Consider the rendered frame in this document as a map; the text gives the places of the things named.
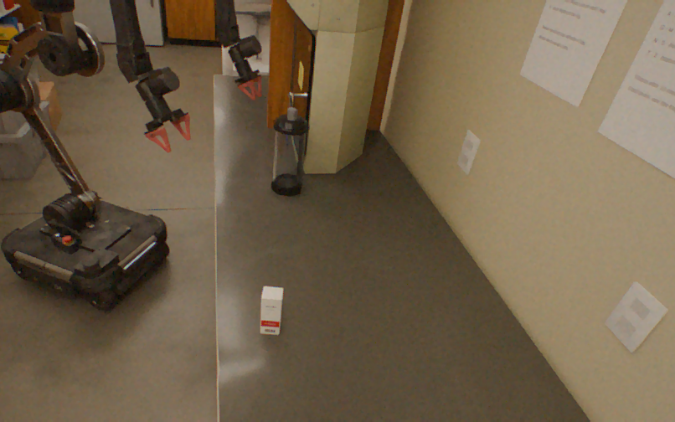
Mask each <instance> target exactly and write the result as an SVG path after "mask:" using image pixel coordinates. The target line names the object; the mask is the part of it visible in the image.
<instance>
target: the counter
mask: <svg viewBox="0 0 675 422"><path fill-rule="evenodd" d="M238 78H239V76H237V75H214V191H215V264H216V332H217V362H218V379H217V395H218V422H591V421H590V420H589V418H588V417H587V416H586V414H585V412H584V411H583V410H582V408H581V407H580V406H579V405H578V403H577V402H576V401H575V399H574V397H573V396H572V395H571V393H570V392H569V390H568V389H567V388H566V387H565V386H564V384H563V383H562V381H561V380H560V378H559V377H558V375H557V374H556V372H555V371H554V370H553V369H552V368H551V366H550V365H549V363H548V362H547V360H546V359H545V357H544V356H543V354H542V353H541V352H540V351H539V350H538V348H537V347H536V345H535V344H534V342H533V341H532V339H531V338H530V337H529V335H528V334H527V333H526V332H525V330H524V329H523V327H522V326H521V324H520V323H519V322H518V320H517V318H516V317H515V316H514V315H513V314H512V312H511V311H510V309H509V308H508V306H507V305H506V303H505V302H504V301H503V299H502V298H501V297H500V296H499V294H498V293H497V291H496V290H495V289H494V287H493V286H492V284H491V283H490V281H489V280H488V279H487V278H486V276H485V275H484V274H483V272H482V270H481V269H480V268H479V266H478V265H477V263H476V262H475V260H474V259H473V258H472V257H471V256H470V254H469V253H468V251H467V250H466V248H465V247H464V246H463V244H462V243H461V241H460V240H459V239H458V238H457V236H456V235H455V233H454V232H453V231H452V229H451V227H450V226H449V225H448V223H447V222H446V221H445V220H444V218H443V217H442V216H441V214H440V213H439V211H438V210H437V208H436V207H435V205H434V204H433V203H432V202H431V201H430V199H429V198H428V196H427V195H426V194H425V192H424V190H423V189H422V188H421V186H420V185H419V184H418V183H417V181H416V180H415V178H414V177H413V176H412V174H411V173H410V171H409V170H408V168H407V167H406V166H405V165H404V163H403V162H402V161H401V159H400V158H399V156H398V155H397V153H396V152H395V151H394V149H393V148H392V147H391V146H390V144H389V143H388V141H387V140H386V138H385V137H384V135H383V134H382V132H381V131H380V130H366V134H365V139H364V144H363V153H362V155H361V156H360V157H358V158H356V159H355V160H354V161H352V162H350V163H349V164H348V165H347V166H346V167H344V168H342V169H341V170H340V171H338V172H336V173H304V170H303V174H302V180H303V186H302V190H301V193H299V194H297V195H294V196H290V197H288V196H283V195H278V194H277V193H276V192H274V191H273V190H272V189H271V180H272V178H273V171H274V152H275V133H276V130H274V128H267V100H268V77H262V78H261V97H258V96H257V95H256V100H252V99H251V98H250V97H249V96H248V95H247V94H246V93H244V92H243V91H242V90H240V89H239V88H238V86H237V85H238V84H239V83H235V82H234V80H236V79H238ZM264 286H268V287H277V288H283V297H282V308H281V326H280V332H279V335H274V334H264V333H260V317H261V297H262V293H263V289H264Z"/></svg>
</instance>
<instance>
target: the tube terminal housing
mask: <svg viewBox="0 0 675 422"><path fill-rule="evenodd" d="M388 6H389V0H321V5H320V14H319V23H318V29H317V30H312V29H310V30H311V31H312V33H313V35H314V36H315V38H316V50H315V59H314V68H313V77H312V101H311V110H310V113H309V122H308V123H309V124H310V128H309V132H308V133H307V149H306V155H305V156H304V163H303V170H304V173H336V172H338V171H340V170H341V169H342V168H344V167H346V166H347V165H348V164H349V163H350V162H352V161H354V160H355V159H356V158H358V157H360V156H361V155H362V153H363V144H364V139H365V134H366V130H367V124H368V116H369V111H370V106H371V101H372V96H373V91H374V82H375V78H376V73H377V68H378V63H379V54H380V50H381V44H382V39H383V35H384V25H385V20H386V15H387V11H388Z"/></svg>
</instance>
